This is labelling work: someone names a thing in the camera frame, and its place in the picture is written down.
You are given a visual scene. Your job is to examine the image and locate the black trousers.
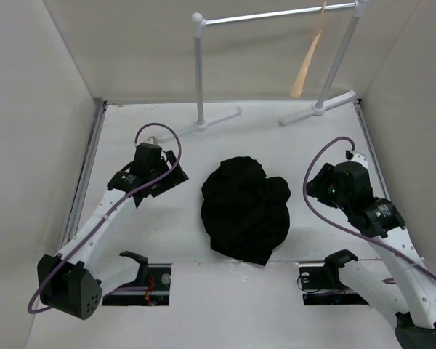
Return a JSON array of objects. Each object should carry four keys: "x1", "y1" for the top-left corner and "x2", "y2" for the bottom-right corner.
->
[{"x1": 201, "y1": 156, "x2": 291, "y2": 266}]

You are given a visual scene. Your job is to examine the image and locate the beige wooden hanger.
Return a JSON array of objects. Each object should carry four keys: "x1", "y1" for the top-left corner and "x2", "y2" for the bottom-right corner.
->
[{"x1": 291, "y1": 1, "x2": 327, "y2": 99}]

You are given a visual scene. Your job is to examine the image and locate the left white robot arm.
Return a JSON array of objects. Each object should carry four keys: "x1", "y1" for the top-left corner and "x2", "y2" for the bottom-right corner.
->
[{"x1": 37, "y1": 143, "x2": 188, "y2": 320}]

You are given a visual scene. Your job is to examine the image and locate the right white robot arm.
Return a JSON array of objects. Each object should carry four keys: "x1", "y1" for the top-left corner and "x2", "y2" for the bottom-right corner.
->
[{"x1": 302, "y1": 152, "x2": 436, "y2": 348}]

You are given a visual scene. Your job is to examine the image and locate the white clothes rack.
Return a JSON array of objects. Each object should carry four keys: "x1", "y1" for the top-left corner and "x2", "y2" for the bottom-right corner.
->
[{"x1": 177, "y1": 1, "x2": 368, "y2": 136}]

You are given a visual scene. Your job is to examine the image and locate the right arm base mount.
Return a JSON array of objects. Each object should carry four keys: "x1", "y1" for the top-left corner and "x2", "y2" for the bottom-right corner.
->
[{"x1": 296, "y1": 262, "x2": 368, "y2": 306}]

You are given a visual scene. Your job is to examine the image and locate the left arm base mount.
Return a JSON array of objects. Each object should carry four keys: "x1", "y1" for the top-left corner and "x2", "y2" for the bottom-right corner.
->
[{"x1": 102, "y1": 264, "x2": 172, "y2": 307}]

